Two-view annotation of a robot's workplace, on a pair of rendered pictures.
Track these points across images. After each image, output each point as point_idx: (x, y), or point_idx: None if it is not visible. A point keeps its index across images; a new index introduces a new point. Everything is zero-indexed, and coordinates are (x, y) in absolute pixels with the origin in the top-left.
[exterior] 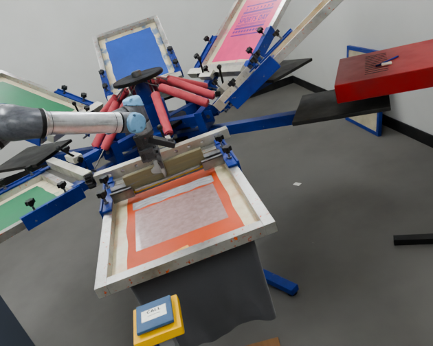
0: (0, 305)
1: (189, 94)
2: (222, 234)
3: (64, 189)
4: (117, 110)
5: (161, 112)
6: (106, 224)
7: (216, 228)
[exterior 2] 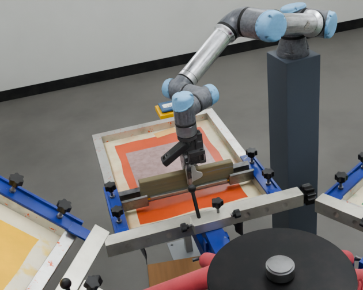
0: (282, 102)
1: (154, 285)
2: (128, 130)
3: (339, 183)
4: (195, 90)
5: (213, 255)
6: (235, 145)
7: (135, 146)
